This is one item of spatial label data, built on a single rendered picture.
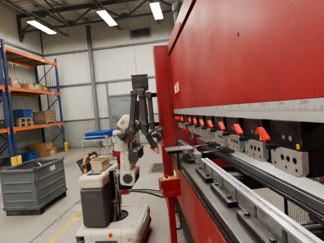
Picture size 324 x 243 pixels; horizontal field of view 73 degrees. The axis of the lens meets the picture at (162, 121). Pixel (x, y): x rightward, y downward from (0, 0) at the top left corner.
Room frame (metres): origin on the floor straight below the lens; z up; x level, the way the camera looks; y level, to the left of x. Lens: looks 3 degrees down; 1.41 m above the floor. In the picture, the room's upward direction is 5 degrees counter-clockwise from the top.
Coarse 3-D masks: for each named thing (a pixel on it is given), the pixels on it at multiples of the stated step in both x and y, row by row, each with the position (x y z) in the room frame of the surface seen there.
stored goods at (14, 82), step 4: (4, 80) 7.19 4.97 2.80; (12, 80) 7.20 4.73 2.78; (16, 80) 7.39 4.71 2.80; (4, 84) 7.19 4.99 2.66; (12, 84) 7.18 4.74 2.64; (16, 84) 7.35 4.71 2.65; (20, 84) 7.75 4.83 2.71; (24, 84) 7.73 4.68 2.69; (28, 84) 7.70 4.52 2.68; (32, 84) 7.88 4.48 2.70; (36, 84) 8.17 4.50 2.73; (40, 84) 8.39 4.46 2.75; (28, 88) 7.71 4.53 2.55; (32, 88) 7.86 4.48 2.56; (36, 88) 8.13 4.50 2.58; (40, 88) 8.36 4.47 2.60; (44, 88) 8.96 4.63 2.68
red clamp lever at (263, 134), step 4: (260, 128) 0.76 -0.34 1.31; (260, 132) 0.75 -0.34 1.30; (264, 132) 0.75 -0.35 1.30; (260, 136) 0.75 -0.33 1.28; (264, 136) 0.73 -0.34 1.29; (268, 136) 0.73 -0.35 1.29; (264, 140) 0.73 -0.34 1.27; (268, 140) 0.72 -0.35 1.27; (268, 144) 0.71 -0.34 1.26; (272, 144) 0.70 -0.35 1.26; (268, 148) 0.70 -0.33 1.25; (272, 148) 0.70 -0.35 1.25
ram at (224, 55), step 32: (224, 0) 1.08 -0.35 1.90; (256, 0) 0.80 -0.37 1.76; (288, 0) 0.63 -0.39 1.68; (320, 0) 0.53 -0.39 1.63; (192, 32) 1.73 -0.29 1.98; (224, 32) 1.11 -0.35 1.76; (256, 32) 0.81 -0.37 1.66; (288, 32) 0.64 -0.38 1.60; (320, 32) 0.53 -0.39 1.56; (192, 64) 1.81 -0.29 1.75; (224, 64) 1.14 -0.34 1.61; (256, 64) 0.82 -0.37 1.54; (288, 64) 0.65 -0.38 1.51; (320, 64) 0.53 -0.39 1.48; (192, 96) 1.89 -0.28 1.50; (224, 96) 1.17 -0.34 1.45; (256, 96) 0.84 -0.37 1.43; (288, 96) 0.66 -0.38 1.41; (320, 96) 0.54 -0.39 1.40
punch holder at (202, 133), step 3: (198, 117) 1.74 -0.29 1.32; (201, 117) 1.65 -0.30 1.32; (204, 117) 1.61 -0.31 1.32; (198, 120) 1.75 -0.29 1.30; (204, 120) 1.61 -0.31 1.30; (204, 123) 1.61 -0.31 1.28; (201, 126) 1.68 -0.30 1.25; (204, 126) 1.61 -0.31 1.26; (201, 129) 1.67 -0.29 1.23; (204, 129) 1.61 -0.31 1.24; (201, 132) 1.68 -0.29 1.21; (204, 132) 1.61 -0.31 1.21; (201, 135) 1.68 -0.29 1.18; (204, 135) 1.61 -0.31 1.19
